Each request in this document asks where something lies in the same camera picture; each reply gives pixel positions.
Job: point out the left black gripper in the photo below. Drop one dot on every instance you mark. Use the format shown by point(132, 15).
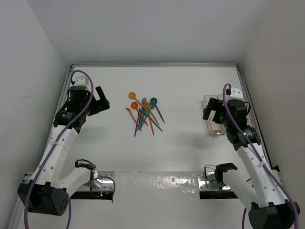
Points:
point(98, 105)

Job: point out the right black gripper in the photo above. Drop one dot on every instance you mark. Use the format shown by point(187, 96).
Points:
point(212, 106)

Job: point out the yellow fork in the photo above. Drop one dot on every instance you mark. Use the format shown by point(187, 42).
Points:
point(146, 105)

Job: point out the orange fork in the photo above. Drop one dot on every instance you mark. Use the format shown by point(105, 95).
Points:
point(135, 120)

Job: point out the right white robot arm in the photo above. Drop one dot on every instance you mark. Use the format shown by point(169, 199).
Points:
point(265, 202)

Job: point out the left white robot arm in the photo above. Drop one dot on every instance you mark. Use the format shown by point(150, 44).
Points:
point(46, 192)

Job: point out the clear container middle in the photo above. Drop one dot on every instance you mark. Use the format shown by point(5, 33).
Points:
point(221, 97)

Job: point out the yellow spoon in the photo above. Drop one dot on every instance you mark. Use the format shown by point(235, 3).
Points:
point(132, 95)

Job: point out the orange spoon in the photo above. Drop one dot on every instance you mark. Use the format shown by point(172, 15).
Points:
point(135, 106)

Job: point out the dark blue knife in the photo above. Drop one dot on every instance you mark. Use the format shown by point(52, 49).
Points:
point(136, 128)

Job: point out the teal spoon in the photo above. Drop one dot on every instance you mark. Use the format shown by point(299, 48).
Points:
point(151, 105)

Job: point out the dark blue spoon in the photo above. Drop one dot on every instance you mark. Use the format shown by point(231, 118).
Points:
point(154, 100)

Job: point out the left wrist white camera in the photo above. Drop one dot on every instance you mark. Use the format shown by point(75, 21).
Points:
point(83, 81)

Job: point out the wrist white camera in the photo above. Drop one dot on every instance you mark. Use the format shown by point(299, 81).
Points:
point(234, 93)
point(83, 81)

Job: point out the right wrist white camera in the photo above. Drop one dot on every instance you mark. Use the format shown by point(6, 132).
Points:
point(234, 93)

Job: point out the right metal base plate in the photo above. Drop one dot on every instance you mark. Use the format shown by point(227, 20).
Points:
point(207, 182)

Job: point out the metal base plate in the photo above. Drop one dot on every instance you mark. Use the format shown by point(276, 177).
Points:
point(103, 182)
point(207, 182)

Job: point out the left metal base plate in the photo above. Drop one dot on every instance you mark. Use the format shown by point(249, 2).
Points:
point(103, 182)

